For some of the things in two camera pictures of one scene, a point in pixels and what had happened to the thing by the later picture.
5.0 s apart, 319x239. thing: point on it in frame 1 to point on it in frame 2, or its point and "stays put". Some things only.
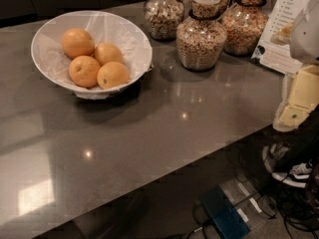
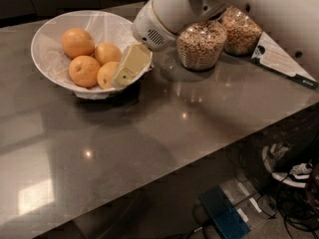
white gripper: [307, 37] to [149, 28]
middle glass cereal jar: [201, 37] stays put
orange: [111, 75] stays put
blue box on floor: [225, 219] stays put
